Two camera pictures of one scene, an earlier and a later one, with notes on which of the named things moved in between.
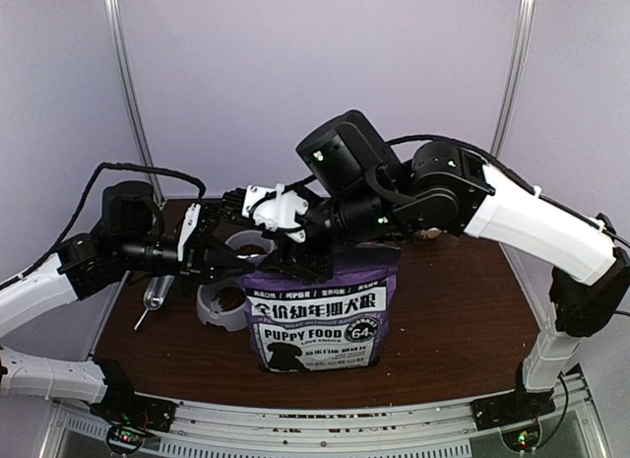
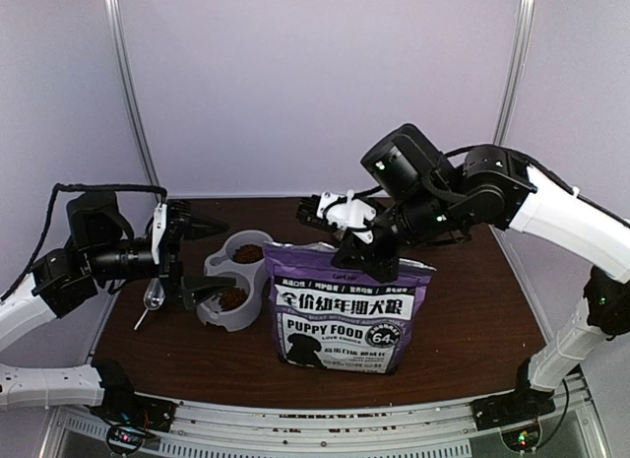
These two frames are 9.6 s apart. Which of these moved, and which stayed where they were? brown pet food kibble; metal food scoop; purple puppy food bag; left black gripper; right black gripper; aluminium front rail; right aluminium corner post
Moved: right black gripper; purple puppy food bag; left black gripper
Stayed: aluminium front rail; metal food scoop; right aluminium corner post; brown pet food kibble
